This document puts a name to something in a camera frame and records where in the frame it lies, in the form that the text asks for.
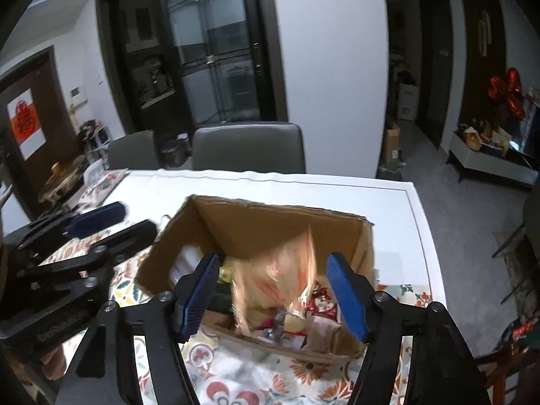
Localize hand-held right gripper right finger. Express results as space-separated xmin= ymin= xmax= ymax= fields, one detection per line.
xmin=327 ymin=252 xmax=492 ymax=405

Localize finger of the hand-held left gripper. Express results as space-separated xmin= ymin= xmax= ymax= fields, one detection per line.
xmin=15 ymin=201 xmax=127 ymax=258
xmin=17 ymin=219 xmax=158 ymax=292

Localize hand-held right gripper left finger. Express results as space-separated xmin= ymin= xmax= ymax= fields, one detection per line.
xmin=55 ymin=252 xmax=223 ymax=405

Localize pale pink snack packet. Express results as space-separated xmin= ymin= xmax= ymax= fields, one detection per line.
xmin=304 ymin=316 xmax=339 ymax=350

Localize orange translucent snack bag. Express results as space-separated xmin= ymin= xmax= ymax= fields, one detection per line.
xmin=231 ymin=223 xmax=316 ymax=334

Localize brown cardboard box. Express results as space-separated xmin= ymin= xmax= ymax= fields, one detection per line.
xmin=135 ymin=195 xmax=376 ymax=361

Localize person's left hand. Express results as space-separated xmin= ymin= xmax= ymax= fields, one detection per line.
xmin=40 ymin=344 xmax=68 ymax=380

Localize dark green snack packet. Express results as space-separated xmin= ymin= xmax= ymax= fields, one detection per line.
xmin=207 ymin=282 xmax=235 ymax=314

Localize red snack packet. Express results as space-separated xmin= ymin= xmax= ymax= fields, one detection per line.
xmin=306 ymin=286 xmax=339 ymax=317

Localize printed paper bag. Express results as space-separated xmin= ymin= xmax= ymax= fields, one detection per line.
xmin=79 ymin=169 xmax=130 ymax=208

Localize brass pot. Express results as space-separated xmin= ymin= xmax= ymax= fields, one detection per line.
xmin=39 ymin=156 xmax=88 ymax=204

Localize grey chair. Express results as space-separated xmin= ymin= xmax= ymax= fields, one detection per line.
xmin=107 ymin=130 xmax=161 ymax=170
xmin=192 ymin=122 xmax=306 ymax=174

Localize patterned tile-print tablecloth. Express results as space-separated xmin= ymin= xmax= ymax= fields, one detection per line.
xmin=40 ymin=169 xmax=433 ymax=405

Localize dark round bin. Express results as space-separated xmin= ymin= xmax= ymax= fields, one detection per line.
xmin=162 ymin=133 xmax=191 ymax=168

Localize white paper with red decoration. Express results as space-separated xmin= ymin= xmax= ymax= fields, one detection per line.
xmin=7 ymin=88 xmax=46 ymax=161

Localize dark wooden door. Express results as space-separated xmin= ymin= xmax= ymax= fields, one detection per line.
xmin=0 ymin=46 xmax=82 ymax=220

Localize cardboard box on floor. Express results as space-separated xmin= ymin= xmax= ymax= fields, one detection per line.
xmin=381 ymin=121 xmax=402 ymax=166

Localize red wooden chair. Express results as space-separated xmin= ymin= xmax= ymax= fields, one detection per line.
xmin=476 ymin=308 xmax=540 ymax=405

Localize white low cabinet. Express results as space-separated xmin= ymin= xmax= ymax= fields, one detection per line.
xmin=446 ymin=129 xmax=540 ymax=188

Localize dark glass door cabinet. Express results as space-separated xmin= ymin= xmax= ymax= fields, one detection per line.
xmin=96 ymin=0 xmax=288 ymax=136

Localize red foil balloons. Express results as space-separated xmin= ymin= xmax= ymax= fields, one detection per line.
xmin=488 ymin=67 xmax=529 ymax=121

